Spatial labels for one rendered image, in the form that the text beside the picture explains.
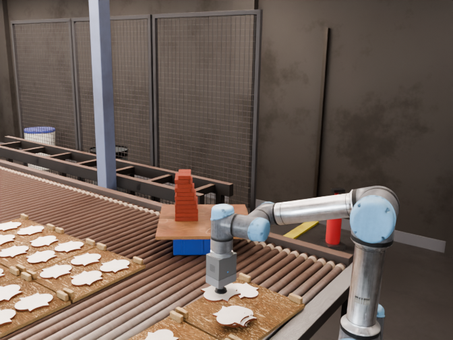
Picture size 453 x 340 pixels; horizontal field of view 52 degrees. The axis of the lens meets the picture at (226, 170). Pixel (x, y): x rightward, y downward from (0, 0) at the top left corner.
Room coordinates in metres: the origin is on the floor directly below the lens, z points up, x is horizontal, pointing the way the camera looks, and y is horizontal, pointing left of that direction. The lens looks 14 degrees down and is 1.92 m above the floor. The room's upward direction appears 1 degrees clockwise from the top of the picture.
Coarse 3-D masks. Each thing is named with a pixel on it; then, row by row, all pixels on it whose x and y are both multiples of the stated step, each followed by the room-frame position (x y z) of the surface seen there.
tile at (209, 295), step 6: (204, 288) 1.45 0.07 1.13; (210, 288) 1.45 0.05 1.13; (228, 288) 1.45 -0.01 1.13; (234, 288) 1.45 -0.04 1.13; (204, 294) 1.40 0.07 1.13; (210, 294) 1.41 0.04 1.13; (216, 294) 1.41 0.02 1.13; (222, 294) 1.41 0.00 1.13; (228, 294) 1.41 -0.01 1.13; (234, 294) 1.41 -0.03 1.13; (240, 294) 1.42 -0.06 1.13; (210, 300) 1.37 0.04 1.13; (216, 300) 1.37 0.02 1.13; (222, 300) 1.38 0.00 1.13; (228, 300) 1.37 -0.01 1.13
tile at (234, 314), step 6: (222, 306) 1.60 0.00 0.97; (234, 306) 1.61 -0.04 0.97; (240, 306) 1.61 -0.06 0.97; (216, 312) 1.56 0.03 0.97; (222, 312) 1.56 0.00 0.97; (228, 312) 1.56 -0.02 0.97; (234, 312) 1.56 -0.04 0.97; (240, 312) 1.56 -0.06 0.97; (216, 318) 1.52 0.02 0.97; (222, 318) 1.52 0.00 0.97; (228, 318) 1.52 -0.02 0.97; (234, 318) 1.52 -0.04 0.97; (240, 318) 1.52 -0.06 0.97; (222, 324) 1.49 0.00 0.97; (228, 324) 1.49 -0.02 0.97
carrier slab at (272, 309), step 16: (192, 304) 1.67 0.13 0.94; (208, 304) 1.67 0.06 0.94; (224, 304) 1.68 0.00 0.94; (240, 304) 1.68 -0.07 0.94; (256, 304) 1.68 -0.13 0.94; (272, 304) 1.68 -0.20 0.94; (288, 304) 1.69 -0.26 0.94; (304, 304) 1.69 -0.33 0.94; (192, 320) 1.56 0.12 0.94; (208, 320) 1.56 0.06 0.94; (256, 320) 1.56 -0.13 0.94; (272, 320) 1.57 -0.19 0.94; (224, 336) 1.46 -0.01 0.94; (240, 336) 1.46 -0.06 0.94; (256, 336) 1.46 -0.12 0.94
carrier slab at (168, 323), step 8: (168, 320) 1.55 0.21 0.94; (152, 328) 1.50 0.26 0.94; (160, 328) 1.50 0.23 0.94; (168, 328) 1.50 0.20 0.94; (176, 328) 1.50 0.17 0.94; (184, 328) 1.51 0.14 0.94; (192, 328) 1.51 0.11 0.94; (136, 336) 1.45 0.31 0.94; (144, 336) 1.45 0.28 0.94; (176, 336) 1.45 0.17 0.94; (184, 336) 1.46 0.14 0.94; (192, 336) 1.46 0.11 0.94; (200, 336) 1.46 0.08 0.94; (208, 336) 1.46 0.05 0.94
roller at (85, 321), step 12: (240, 240) 2.42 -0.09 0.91; (192, 264) 2.08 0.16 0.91; (168, 276) 1.95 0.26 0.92; (144, 288) 1.83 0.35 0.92; (120, 300) 1.72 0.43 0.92; (96, 312) 1.62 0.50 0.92; (108, 312) 1.65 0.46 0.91; (72, 324) 1.54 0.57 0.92; (84, 324) 1.56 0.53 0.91; (60, 336) 1.47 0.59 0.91
